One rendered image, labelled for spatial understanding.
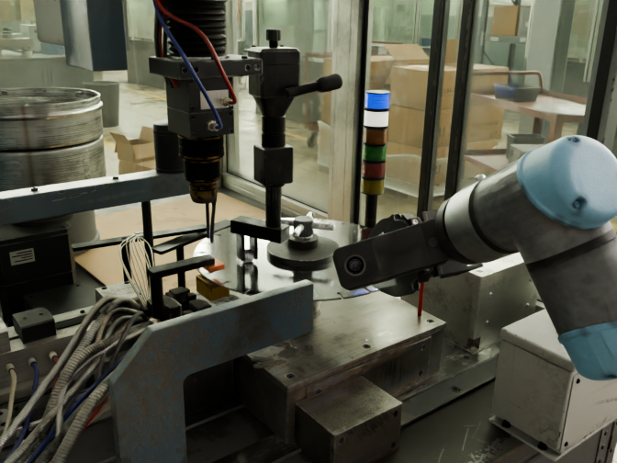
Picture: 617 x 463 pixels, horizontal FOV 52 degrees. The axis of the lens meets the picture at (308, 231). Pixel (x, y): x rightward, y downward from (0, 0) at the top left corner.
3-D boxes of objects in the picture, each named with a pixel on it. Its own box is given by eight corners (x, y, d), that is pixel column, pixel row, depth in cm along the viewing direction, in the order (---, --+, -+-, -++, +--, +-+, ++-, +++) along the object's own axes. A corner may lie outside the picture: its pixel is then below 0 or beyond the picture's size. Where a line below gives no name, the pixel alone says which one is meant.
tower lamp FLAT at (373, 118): (375, 122, 120) (376, 107, 119) (393, 126, 116) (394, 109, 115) (358, 124, 117) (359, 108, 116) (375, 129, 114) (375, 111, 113)
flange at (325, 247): (353, 256, 94) (354, 241, 93) (290, 272, 88) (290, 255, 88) (313, 234, 103) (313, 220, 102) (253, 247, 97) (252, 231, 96)
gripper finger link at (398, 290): (392, 300, 75) (433, 287, 67) (381, 302, 74) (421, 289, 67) (383, 262, 76) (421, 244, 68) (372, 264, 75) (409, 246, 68)
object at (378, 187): (373, 187, 124) (373, 173, 123) (388, 192, 121) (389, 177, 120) (355, 190, 121) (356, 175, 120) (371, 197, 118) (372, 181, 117)
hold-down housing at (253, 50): (284, 179, 88) (284, 28, 81) (299, 187, 85) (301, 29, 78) (247, 183, 86) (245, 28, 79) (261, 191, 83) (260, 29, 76)
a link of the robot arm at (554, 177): (589, 244, 46) (538, 141, 47) (493, 275, 56) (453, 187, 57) (653, 211, 49) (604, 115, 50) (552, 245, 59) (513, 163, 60)
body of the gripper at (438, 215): (453, 279, 74) (522, 256, 63) (391, 291, 70) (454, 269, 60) (436, 217, 75) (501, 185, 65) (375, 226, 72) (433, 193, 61)
